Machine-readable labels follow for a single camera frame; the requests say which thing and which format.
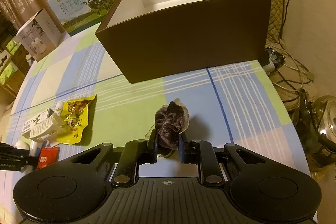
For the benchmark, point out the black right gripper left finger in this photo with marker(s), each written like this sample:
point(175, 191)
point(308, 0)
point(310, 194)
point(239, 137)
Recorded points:
point(152, 143)

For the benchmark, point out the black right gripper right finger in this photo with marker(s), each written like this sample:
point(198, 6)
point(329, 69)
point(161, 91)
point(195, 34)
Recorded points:
point(184, 149)

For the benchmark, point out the small black fan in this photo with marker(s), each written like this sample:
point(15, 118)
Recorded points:
point(276, 58)

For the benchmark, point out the steel kettle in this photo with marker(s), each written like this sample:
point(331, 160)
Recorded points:
point(324, 117)

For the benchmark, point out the red packet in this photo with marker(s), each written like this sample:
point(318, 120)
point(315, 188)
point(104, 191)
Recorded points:
point(47, 157)

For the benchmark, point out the white appliance box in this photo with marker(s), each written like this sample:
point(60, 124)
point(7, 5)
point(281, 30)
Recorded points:
point(39, 35)

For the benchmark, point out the dark velvet scrunchie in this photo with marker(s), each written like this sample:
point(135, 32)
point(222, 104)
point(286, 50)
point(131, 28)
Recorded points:
point(170, 121)

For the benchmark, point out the white power strip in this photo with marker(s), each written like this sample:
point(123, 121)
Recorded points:
point(266, 63)

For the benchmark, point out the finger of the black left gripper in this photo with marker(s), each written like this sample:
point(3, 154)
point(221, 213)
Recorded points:
point(13, 158)

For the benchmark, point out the brown white storage box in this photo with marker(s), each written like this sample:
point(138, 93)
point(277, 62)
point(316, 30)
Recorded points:
point(150, 39)

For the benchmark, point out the yellow snack packet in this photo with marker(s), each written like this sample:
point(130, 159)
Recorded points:
point(76, 119)

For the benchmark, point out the white medicine bottle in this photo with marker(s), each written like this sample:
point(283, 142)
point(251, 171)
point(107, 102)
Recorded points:
point(59, 108)

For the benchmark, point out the checked bed sheet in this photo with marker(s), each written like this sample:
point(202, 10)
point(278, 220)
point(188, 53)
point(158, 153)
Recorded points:
point(229, 103)

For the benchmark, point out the white green ointment box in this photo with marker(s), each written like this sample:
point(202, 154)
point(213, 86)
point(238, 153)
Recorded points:
point(40, 117)

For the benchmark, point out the green tissue cardboard box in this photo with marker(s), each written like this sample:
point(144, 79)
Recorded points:
point(8, 68)

